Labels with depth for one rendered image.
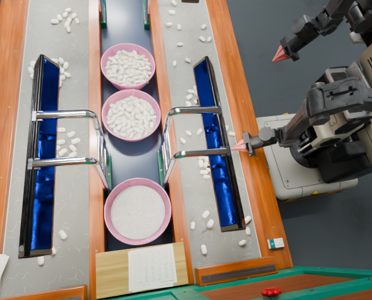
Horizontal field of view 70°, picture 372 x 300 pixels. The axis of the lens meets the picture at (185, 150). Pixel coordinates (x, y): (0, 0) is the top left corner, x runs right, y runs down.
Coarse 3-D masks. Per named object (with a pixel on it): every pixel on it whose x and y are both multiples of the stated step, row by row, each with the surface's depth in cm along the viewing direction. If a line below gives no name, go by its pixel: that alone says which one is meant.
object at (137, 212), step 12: (120, 192) 112; (132, 192) 113; (144, 192) 114; (156, 192) 115; (120, 204) 110; (132, 204) 110; (144, 204) 112; (156, 204) 113; (120, 216) 108; (132, 216) 109; (144, 216) 109; (156, 216) 111; (120, 228) 107; (132, 228) 107; (144, 228) 108; (156, 228) 109
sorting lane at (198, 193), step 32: (160, 0) 156; (192, 32) 151; (192, 64) 142; (224, 96) 138; (192, 128) 128; (192, 160) 122; (192, 192) 116; (192, 256) 106; (224, 256) 108; (256, 256) 110
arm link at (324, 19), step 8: (336, 0) 93; (344, 0) 90; (352, 0) 91; (328, 8) 97; (336, 8) 93; (344, 8) 93; (320, 16) 101; (328, 16) 98; (336, 16) 95; (320, 24) 102; (328, 24) 98; (336, 24) 99
